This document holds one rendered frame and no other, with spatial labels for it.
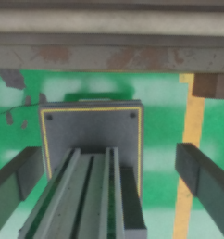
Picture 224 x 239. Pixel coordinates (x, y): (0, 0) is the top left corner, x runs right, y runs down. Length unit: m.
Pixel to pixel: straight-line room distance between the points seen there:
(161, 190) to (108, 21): 1.75
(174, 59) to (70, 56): 0.12
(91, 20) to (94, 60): 0.04
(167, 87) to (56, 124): 0.91
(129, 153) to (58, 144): 0.49
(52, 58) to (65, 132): 1.01
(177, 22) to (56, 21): 0.11
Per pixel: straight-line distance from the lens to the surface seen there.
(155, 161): 1.67
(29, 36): 0.23
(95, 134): 1.19
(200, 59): 0.23
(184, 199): 1.99
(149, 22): 0.19
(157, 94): 1.49
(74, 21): 0.19
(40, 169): 0.17
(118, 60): 0.21
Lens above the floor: 1.43
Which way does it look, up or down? 75 degrees down
